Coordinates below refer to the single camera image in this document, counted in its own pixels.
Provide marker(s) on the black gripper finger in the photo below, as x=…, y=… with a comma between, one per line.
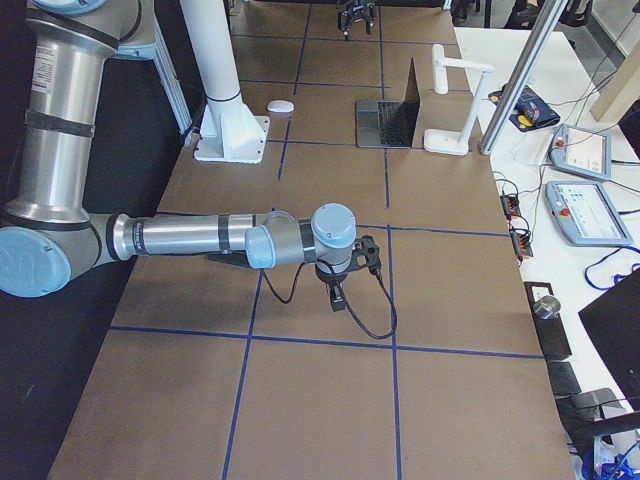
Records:
x=345, y=25
x=337, y=301

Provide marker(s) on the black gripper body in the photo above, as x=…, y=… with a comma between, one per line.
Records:
x=329, y=279
x=355, y=13

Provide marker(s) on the white computer mouse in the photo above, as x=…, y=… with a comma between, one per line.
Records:
x=280, y=106

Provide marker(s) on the grey laptop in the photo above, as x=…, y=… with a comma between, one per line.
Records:
x=389, y=124

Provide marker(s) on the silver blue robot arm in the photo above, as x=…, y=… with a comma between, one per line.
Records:
x=48, y=238

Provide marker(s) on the white desk lamp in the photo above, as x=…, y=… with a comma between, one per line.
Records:
x=455, y=142

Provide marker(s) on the orange black connector block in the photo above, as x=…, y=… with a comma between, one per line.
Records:
x=510, y=205

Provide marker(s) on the dark blue space pouch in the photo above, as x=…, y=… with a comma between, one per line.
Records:
x=531, y=112

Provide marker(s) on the silver metal cylinder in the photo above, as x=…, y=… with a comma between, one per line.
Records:
x=546, y=307

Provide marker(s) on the lower teach pendant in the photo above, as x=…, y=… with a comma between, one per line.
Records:
x=585, y=214

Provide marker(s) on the teach pendant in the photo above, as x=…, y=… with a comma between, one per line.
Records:
x=585, y=214
x=582, y=152

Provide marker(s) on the upper teach pendant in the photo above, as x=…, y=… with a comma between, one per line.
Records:
x=582, y=152

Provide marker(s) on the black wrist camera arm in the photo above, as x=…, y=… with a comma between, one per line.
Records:
x=366, y=255

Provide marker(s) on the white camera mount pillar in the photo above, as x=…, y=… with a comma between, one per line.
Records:
x=229, y=131

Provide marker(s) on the aluminium frame post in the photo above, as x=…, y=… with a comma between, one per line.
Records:
x=533, y=48

